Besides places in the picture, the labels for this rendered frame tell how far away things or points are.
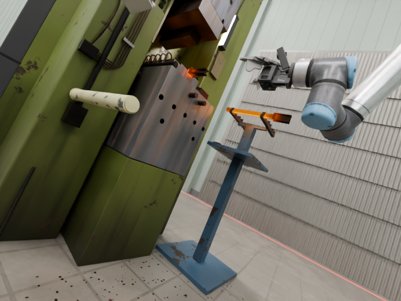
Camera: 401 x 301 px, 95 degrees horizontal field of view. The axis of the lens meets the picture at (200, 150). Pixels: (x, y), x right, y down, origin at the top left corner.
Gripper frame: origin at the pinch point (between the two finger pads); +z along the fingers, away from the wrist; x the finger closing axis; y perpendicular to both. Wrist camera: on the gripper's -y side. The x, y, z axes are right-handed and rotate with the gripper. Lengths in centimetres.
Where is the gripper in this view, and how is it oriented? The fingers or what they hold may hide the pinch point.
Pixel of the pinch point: (246, 69)
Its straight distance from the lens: 86.7
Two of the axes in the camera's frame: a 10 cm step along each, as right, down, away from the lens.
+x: 5.5, 3.2, 7.7
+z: -7.4, -2.5, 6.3
